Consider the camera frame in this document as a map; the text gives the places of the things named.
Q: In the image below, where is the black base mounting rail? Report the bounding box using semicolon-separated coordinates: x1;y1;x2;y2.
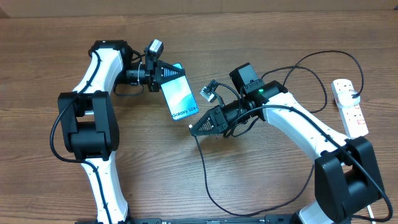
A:
74;213;352;224

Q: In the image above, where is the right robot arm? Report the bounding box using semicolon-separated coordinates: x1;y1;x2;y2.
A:
190;63;392;223

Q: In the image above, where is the white USB charger plug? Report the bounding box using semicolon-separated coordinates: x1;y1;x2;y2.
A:
335;91;361;108

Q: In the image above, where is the white power strip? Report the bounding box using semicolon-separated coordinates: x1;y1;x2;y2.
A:
331;79;369;139

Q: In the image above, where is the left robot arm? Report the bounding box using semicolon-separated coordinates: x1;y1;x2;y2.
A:
50;39;185;223

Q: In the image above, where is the blue Galaxy smartphone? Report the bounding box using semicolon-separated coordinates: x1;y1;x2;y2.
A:
160;63;199;121

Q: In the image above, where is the black USB charging cable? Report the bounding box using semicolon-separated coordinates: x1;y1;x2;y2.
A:
188;50;364;218

